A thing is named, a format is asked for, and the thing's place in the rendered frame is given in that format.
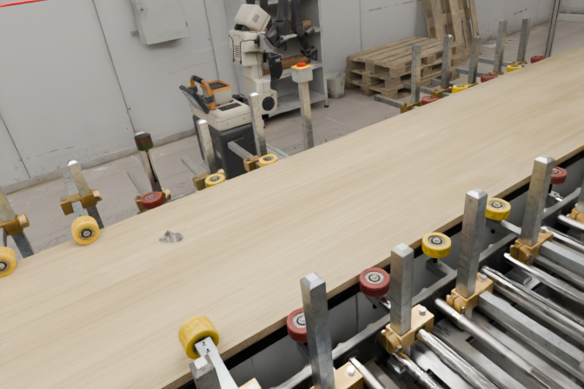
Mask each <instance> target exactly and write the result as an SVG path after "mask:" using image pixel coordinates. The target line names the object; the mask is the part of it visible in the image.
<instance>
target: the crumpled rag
mask: <svg viewBox="0 0 584 389"><path fill-rule="evenodd" d="M182 238H184V237H183V235H182V234H181V233H178V232H175V231H174V230H168V229H167V232H165V233H164V234H163V237H160V238H159V239H158V240H159V241H160V242H162V243H165V244H167V243H170V242H171V243H176V242H178V241H179V242H180V241H181V240H182Z"/></svg>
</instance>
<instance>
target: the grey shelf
mask: <svg viewBox="0 0 584 389"><path fill-rule="evenodd" d="M223 2H224V8H225V13H226V17H227V23H228V28H229V30H230V28H232V29H234V28H235V25H236V23H235V17H236V15H237V13H238V11H239V9H240V8H241V6H242V5H243V4H247V2H246V0H244V1H243V0H223ZM268 4H269V12H270V17H271V20H272V21H273V20H275V19H276V17H277V11H278V0H268ZM301 13H302V20H303V21H306V20H310V21H311V25H312V27H313V28H314V29H315V33H313V34H312V35H311V36H310V37H307V39H308V41H309V44H310V45H314V46H315V48H314V49H311V50H310V52H311V51H313V50H315V49H317V50H318V51H317V60H316V61H315V60H314V59H313V58H312V57H311V56H310V63H306V64H309V65H312V74H313V81H309V100H310V104H311V103H314V102H319V101H321V100H324V99H325V104H326V105H324V107H325V108H327V107H328V106H329V105H328V92H327V79H326V67H325V55H324V42H323V29H322V6H321V0H301ZM288 20H289V21H291V0H288ZM296 36H297V35H296V34H294V33H293V34H288V35H286V36H281V37H283V40H281V41H280V43H281V42H283V41H285V40H286V41H287V50H286V51H285V50H284V49H282V48H280V49H278V48H277V47H275V48H276V52H274V53H277V54H281V55H282V59H283V58H286V57H290V56H296V55H300V48H301V47H302V46H301V44H300V46H299V43H300V42H299V41H298V39H297V37H296ZM235 68H236V77H237V82H238V88H239V93H240V94H243V95H244V85H243V66H242V65H239V64H236V63H235ZM262 77H263V78H266V79H269V80H270V88H271V89H272V90H275V91H276V93H277V108H276V111H275V112H274V113H270V114H269V117H271V116H273V115H277V114H280V113H283V112H286V111H290V110H292V109H297V108H300V98H299V89H298V82H293V79H292V71H291V68H290V69H285V70H283V71H282V75H281V77H280V79H277V80H274V81H271V77H270V74H268V75H265V76H262Z"/></svg>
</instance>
